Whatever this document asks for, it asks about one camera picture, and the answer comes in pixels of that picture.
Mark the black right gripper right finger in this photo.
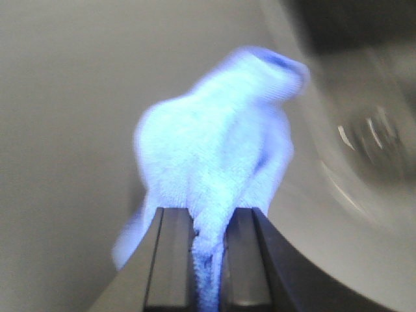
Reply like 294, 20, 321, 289
220, 208, 388, 311

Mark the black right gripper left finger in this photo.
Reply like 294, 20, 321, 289
90, 208, 195, 311

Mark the black recessed sink basin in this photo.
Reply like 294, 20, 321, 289
282, 1, 415, 236

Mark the blue microfiber cloth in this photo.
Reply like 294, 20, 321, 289
112, 46, 309, 311

